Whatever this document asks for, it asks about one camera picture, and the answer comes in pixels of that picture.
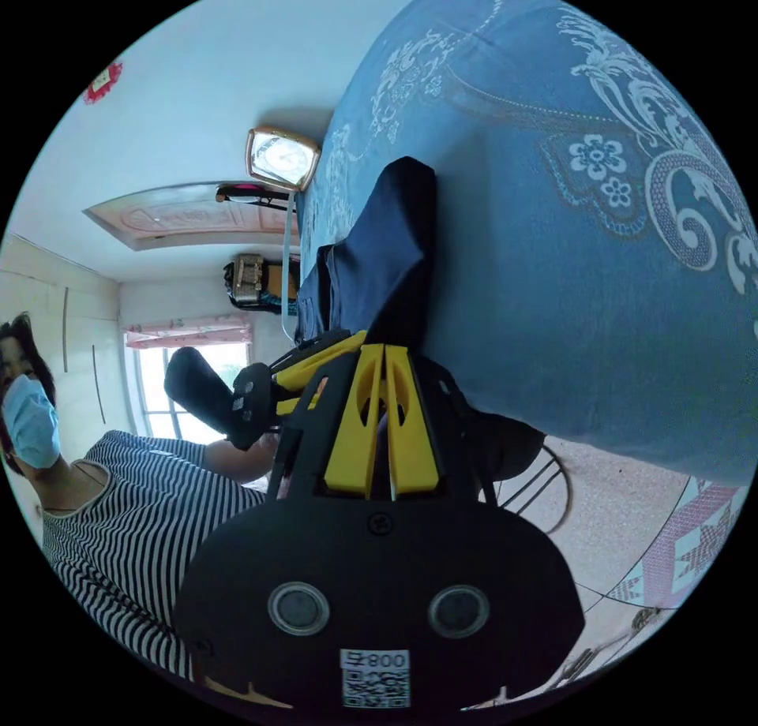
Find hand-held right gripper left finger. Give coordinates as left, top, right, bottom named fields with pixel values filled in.
left=324, top=344, right=386, bottom=497

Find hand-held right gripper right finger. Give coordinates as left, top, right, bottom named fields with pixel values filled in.
left=385, top=344, right=443, bottom=497

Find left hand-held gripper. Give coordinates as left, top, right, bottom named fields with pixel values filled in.
left=229, top=327, right=370, bottom=451

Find black jeans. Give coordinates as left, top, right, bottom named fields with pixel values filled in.
left=294, top=155, right=440, bottom=355

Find person's left forearm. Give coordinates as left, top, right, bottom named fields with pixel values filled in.
left=203, top=437, right=257, bottom=485

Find person's left hand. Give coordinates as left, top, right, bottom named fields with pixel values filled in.
left=248, top=432, right=284, bottom=485

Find black fan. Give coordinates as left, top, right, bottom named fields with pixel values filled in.
left=437, top=375, right=574, bottom=537

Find hanging bag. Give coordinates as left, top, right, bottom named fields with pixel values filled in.
left=222, top=252, right=287, bottom=315

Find pink curtain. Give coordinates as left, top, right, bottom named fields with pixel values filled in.
left=120, top=316, right=254, bottom=350

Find window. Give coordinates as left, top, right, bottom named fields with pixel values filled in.
left=126, top=342, right=250, bottom=443

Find bed with blue patterned sheet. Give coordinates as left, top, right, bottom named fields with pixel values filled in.
left=294, top=0, right=758, bottom=492

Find pale cupboard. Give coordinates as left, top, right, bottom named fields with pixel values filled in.
left=0, top=233, right=123, bottom=443

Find person's body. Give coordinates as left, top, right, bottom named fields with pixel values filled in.
left=0, top=310, right=268, bottom=683

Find square gold-framed clock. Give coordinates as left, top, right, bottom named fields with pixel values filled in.
left=245, top=124, right=323, bottom=194

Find pink patterned floor mat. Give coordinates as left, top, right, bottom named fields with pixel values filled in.
left=608, top=476, right=745, bottom=612

